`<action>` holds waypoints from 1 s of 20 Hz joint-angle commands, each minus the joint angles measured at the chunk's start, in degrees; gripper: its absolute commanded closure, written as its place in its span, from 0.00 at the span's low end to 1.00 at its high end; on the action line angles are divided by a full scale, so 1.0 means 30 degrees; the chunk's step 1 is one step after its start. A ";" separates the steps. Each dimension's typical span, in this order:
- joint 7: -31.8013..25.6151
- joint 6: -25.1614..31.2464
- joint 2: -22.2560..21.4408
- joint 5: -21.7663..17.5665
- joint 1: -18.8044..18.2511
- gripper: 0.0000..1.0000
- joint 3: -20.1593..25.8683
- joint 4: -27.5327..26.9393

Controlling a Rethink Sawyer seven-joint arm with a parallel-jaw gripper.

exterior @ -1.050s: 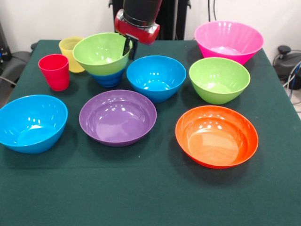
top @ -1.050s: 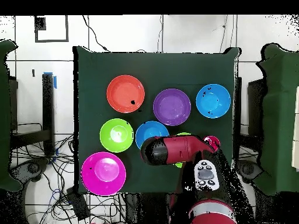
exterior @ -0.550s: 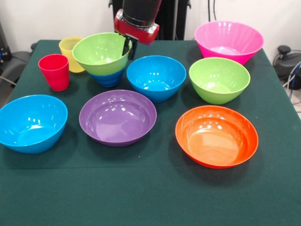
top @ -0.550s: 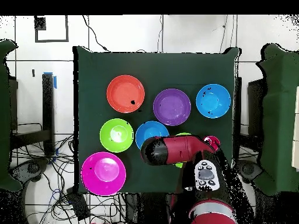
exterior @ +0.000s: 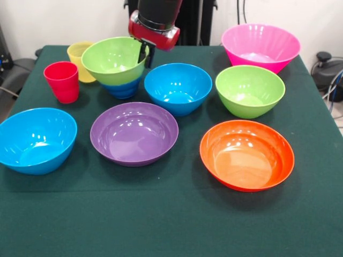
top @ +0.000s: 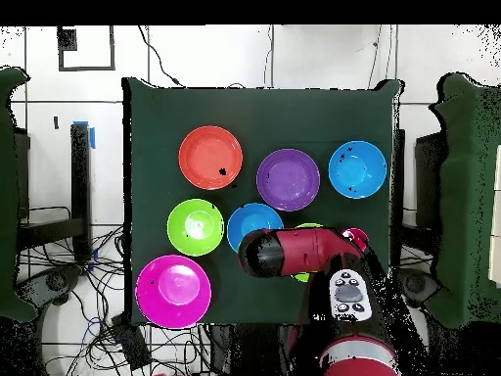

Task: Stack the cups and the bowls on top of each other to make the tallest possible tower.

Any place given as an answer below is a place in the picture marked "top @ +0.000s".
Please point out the green cloth-covered table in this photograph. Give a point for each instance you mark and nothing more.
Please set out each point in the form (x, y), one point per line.
(8, 196)
(469, 196)

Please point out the light blue plastic bowl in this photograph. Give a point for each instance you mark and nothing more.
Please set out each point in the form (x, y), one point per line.
(250, 219)
(357, 172)

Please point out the green plastic bowl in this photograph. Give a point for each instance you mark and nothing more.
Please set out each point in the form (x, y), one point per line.
(302, 277)
(188, 243)

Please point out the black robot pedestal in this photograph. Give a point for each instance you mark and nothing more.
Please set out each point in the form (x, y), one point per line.
(254, 348)

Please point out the black power box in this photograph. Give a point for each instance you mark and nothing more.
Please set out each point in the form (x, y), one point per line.
(131, 344)

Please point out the dark green tablecloth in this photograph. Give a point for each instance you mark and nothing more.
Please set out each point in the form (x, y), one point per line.
(254, 113)

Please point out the purple plastic bowl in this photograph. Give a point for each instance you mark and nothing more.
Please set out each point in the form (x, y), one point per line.
(288, 184)

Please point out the red plastic cup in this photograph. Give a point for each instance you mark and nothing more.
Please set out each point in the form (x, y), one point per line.
(358, 236)

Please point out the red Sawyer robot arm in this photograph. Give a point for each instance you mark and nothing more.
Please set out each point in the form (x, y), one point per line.
(305, 250)

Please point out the black metal stand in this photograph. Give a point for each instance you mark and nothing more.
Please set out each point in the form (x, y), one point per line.
(80, 188)

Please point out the orange plastic bowl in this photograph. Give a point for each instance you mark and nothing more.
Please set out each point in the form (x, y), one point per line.
(207, 156)

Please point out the pink plastic bowl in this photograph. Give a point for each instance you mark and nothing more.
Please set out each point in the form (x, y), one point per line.
(172, 290)

